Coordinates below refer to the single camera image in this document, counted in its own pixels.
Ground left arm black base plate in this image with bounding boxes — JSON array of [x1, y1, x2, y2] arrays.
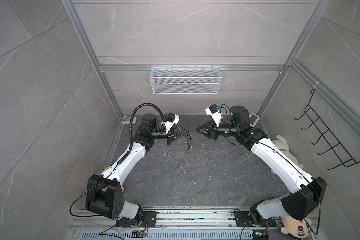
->
[[116, 211, 157, 228]]

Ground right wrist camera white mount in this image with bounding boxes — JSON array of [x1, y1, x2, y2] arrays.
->
[[205, 104, 223, 127]]

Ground beige plush doll striped shirt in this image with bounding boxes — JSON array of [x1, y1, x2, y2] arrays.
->
[[281, 216, 312, 239]]

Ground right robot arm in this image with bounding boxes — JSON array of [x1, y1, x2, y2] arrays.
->
[[197, 104, 327, 228]]

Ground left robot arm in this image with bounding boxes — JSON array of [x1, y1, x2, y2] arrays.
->
[[83, 103, 189, 226]]

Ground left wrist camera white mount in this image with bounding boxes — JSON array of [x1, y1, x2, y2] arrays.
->
[[164, 113, 180, 134]]

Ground white wall socket box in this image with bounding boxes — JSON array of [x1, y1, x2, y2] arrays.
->
[[122, 116, 137, 125]]

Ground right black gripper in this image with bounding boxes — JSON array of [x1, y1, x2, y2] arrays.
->
[[196, 119, 240, 142]]

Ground white plush dog toy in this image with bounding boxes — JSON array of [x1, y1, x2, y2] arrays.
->
[[272, 135, 304, 169]]

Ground black wire hook rack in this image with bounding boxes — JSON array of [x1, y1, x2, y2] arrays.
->
[[294, 89, 360, 170]]

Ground white digital timer device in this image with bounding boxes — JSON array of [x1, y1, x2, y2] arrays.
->
[[249, 113, 260, 127]]

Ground white wire mesh basket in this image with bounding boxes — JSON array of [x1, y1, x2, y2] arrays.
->
[[150, 67, 222, 95]]

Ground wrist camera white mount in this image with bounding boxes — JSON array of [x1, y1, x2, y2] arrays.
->
[[205, 104, 223, 127], [164, 113, 180, 134]]

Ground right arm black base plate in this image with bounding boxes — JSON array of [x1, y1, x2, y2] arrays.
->
[[233, 209, 277, 228]]

